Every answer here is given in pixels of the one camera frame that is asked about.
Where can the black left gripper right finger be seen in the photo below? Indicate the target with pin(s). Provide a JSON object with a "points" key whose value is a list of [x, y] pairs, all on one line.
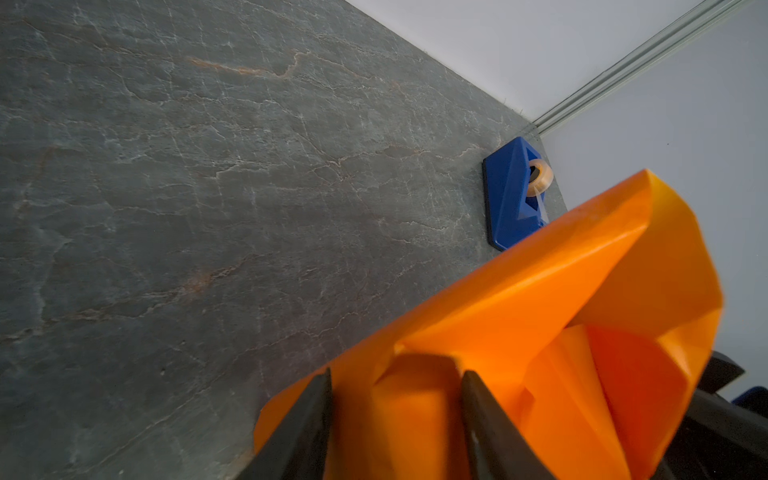
{"points": [[495, 447]]}

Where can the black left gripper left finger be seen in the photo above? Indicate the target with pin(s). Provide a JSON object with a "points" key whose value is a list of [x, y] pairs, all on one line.
{"points": [[298, 447]]}

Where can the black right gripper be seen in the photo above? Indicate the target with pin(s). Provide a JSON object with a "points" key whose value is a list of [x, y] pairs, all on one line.
{"points": [[719, 439]]}

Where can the orange wrapping paper sheet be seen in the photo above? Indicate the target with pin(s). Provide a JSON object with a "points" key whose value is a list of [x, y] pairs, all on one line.
{"points": [[592, 335]]}

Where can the blue tape dispenser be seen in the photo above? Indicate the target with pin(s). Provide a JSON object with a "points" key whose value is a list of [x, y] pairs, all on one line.
{"points": [[515, 181]]}

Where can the aluminium right corner post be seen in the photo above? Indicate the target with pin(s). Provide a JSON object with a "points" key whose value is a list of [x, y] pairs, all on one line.
{"points": [[673, 37]]}

